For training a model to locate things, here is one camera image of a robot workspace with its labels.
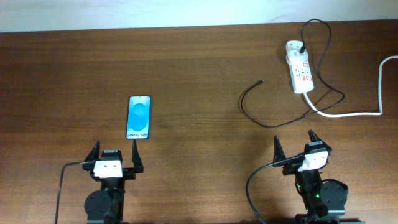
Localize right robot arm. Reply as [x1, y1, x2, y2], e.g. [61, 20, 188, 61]
[273, 130, 348, 223]

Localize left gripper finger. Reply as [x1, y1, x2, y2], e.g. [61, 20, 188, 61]
[132, 139, 144, 173]
[84, 141, 100, 162]

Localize blue Galaxy smartphone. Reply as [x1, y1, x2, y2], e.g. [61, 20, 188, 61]
[126, 96, 152, 139]

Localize white charger plug adapter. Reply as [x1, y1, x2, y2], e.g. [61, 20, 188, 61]
[286, 49, 308, 65]

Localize white power strip cord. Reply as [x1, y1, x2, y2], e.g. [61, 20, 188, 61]
[302, 55, 398, 118]

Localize white power strip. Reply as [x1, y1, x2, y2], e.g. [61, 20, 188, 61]
[285, 40, 314, 94]

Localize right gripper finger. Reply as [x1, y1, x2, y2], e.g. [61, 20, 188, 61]
[273, 136, 286, 167]
[308, 130, 323, 145]

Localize black charging cable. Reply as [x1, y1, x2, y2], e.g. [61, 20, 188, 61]
[239, 18, 345, 129]

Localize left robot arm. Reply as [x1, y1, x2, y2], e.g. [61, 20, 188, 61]
[82, 141, 144, 224]

